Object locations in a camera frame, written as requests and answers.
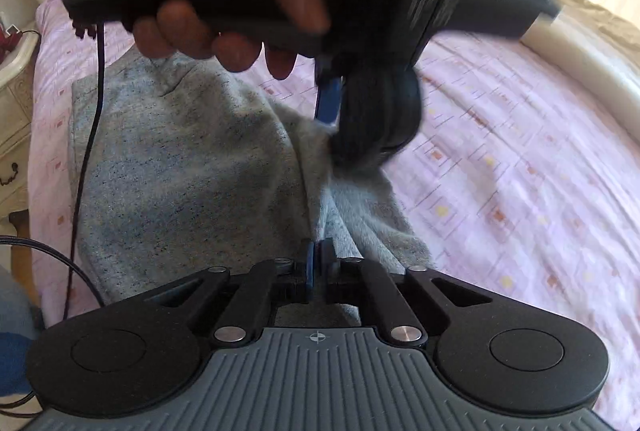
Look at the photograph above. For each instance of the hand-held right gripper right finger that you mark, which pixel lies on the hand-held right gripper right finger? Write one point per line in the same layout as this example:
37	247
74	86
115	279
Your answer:
327	263

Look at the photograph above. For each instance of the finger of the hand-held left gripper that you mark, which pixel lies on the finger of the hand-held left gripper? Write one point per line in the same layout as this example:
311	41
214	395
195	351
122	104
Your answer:
330	103

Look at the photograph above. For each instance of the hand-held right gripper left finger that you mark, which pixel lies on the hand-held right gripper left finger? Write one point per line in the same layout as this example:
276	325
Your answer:
310	268

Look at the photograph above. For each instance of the speckled grey pants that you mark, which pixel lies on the speckled grey pants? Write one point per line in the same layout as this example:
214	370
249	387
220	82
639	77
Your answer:
175	186

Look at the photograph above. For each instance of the pink patterned bed sheet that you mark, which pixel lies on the pink patterned bed sheet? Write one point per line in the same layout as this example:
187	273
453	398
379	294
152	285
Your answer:
500	211

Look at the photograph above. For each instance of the cream duvet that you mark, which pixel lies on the cream duvet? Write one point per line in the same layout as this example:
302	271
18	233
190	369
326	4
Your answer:
590	41

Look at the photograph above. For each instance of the person's blue clothed leg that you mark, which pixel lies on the person's blue clothed leg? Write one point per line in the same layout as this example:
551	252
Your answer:
15	336

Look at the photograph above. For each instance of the cream carved nightstand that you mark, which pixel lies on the cream carved nightstand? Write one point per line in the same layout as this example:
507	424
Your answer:
15	121

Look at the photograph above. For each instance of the small red object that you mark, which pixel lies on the small red object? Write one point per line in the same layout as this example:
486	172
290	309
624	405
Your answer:
10	36

